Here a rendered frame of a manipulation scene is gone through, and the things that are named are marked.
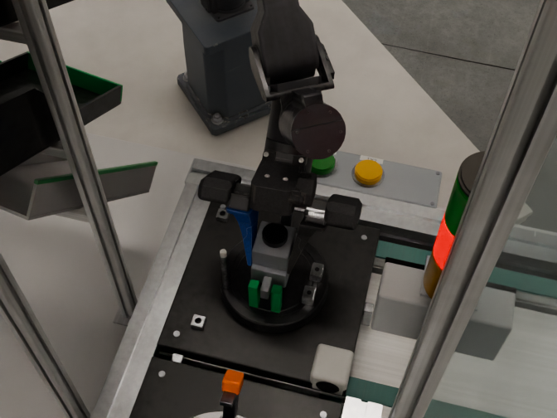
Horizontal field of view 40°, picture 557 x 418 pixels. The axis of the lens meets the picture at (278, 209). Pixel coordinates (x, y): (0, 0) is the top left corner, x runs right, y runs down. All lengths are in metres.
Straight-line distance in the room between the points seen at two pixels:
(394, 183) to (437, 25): 1.75
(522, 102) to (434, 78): 2.21
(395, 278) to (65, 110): 0.35
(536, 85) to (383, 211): 0.69
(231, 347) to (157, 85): 0.58
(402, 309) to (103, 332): 0.53
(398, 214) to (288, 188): 0.32
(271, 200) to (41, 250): 0.49
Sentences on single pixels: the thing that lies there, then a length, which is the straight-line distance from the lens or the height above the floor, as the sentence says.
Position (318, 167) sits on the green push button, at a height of 0.97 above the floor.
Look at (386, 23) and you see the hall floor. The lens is 2.81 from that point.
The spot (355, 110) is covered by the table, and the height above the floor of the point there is 0.86.
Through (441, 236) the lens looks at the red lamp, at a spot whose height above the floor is 1.34.
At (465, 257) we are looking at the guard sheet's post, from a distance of 0.57.
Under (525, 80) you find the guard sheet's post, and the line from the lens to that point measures 0.43.
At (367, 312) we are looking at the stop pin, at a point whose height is 0.96.
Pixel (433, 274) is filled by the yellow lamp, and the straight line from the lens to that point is 0.65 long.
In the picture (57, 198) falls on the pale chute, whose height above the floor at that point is 1.17.
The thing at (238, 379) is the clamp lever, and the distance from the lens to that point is 0.84.
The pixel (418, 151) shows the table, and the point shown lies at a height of 0.86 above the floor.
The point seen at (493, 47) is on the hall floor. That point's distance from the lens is 2.80.
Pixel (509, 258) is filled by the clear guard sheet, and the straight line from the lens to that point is 0.58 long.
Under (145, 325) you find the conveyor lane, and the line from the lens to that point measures 1.01.
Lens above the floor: 1.85
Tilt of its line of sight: 55 degrees down
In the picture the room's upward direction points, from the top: 1 degrees clockwise
